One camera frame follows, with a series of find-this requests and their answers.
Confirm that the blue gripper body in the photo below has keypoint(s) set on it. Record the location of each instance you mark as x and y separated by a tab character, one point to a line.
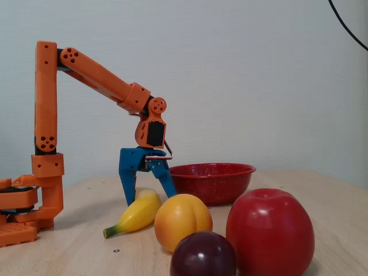
133	160

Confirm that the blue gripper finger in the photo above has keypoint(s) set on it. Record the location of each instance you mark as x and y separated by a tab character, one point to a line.
165	178
130	187

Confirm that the yellow toy banana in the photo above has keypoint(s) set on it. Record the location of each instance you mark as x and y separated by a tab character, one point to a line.
138	212

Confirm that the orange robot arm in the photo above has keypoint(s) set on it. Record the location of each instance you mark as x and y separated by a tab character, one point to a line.
46	100

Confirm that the orange robot base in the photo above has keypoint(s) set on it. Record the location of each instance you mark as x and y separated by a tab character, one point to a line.
17	233

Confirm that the red speckled enamel bowl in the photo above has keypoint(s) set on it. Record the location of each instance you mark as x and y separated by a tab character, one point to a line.
212	187

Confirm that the yellow orange toy peach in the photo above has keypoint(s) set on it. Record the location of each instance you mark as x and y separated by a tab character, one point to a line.
181	221

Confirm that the dark purple toy plum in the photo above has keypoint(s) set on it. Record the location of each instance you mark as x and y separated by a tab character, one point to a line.
201	256

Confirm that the red toy apple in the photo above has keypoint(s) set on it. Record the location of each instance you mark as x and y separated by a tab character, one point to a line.
270	230

